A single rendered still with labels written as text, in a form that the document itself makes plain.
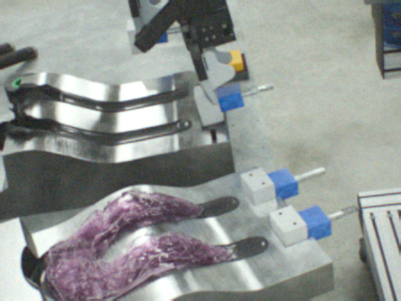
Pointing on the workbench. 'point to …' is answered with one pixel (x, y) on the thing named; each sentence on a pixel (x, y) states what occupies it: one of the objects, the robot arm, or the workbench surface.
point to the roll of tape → (14, 84)
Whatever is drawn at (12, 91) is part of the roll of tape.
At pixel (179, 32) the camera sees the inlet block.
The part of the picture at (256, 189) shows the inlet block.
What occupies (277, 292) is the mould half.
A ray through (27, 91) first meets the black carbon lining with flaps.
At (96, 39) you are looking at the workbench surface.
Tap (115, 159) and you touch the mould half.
